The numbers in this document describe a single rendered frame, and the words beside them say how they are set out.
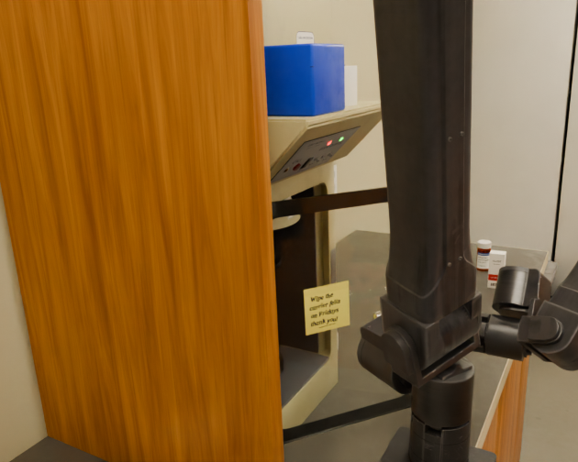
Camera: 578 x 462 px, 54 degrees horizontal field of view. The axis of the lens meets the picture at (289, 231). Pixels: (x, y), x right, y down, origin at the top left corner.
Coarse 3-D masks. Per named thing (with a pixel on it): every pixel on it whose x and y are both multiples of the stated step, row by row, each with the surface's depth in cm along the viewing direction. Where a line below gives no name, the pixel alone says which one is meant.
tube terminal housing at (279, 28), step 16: (272, 0) 80; (288, 0) 84; (304, 0) 88; (320, 0) 93; (272, 16) 81; (288, 16) 85; (304, 16) 89; (320, 16) 94; (272, 32) 81; (288, 32) 85; (320, 32) 94; (304, 176) 95; (320, 176) 100; (272, 192) 86; (288, 192) 90; (320, 192) 107
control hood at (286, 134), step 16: (336, 112) 78; (352, 112) 81; (368, 112) 86; (272, 128) 72; (288, 128) 71; (304, 128) 70; (320, 128) 74; (336, 128) 80; (368, 128) 96; (272, 144) 72; (288, 144) 71; (352, 144) 97; (272, 160) 73; (272, 176) 77
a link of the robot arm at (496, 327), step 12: (504, 312) 80; (516, 312) 78; (492, 324) 77; (504, 324) 77; (516, 324) 76; (480, 336) 78; (492, 336) 77; (504, 336) 76; (516, 336) 75; (492, 348) 77; (504, 348) 76; (516, 348) 75
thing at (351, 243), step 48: (384, 192) 86; (288, 240) 82; (336, 240) 85; (384, 240) 88; (288, 288) 84; (384, 288) 90; (288, 336) 86; (336, 336) 89; (288, 384) 88; (336, 384) 91; (384, 384) 95; (288, 432) 90
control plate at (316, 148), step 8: (352, 128) 87; (328, 136) 80; (336, 136) 83; (344, 136) 87; (304, 144) 74; (312, 144) 77; (320, 144) 81; (336, 144) 88; (296, 152) 75; (304, 152) 78; (312, 152) 81; (320, 152) 85; (328, 152) 89; (288, 160) 76; (296, 160) 79; (304, 160) 82; (312, 160) 86; (320, 160) 90; (304, 168) 86; (280, 176) 80; (288, 176) 83
